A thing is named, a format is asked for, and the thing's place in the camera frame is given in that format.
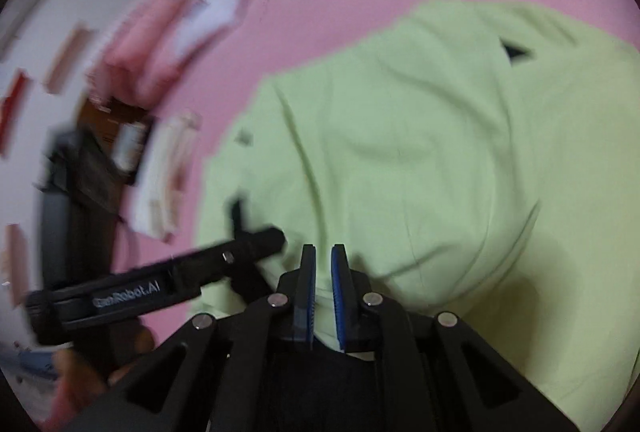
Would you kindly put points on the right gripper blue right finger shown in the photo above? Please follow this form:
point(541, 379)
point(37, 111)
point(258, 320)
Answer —
point(345, 300)

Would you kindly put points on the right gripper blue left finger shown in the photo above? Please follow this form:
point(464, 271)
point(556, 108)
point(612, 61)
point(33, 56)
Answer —
point(305, 297)

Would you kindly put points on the green and black hooded jacket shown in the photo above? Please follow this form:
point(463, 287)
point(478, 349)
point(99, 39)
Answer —
point(476, 157)

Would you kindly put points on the folded white blanket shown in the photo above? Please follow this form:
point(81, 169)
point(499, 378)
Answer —
point(155, 201)

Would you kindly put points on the folded pink quilt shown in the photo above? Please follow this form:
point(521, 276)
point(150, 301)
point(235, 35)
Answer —
point(134, 63)

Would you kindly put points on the white square pillow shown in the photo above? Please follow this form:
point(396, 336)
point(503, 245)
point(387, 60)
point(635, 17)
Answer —
point(202, 22)

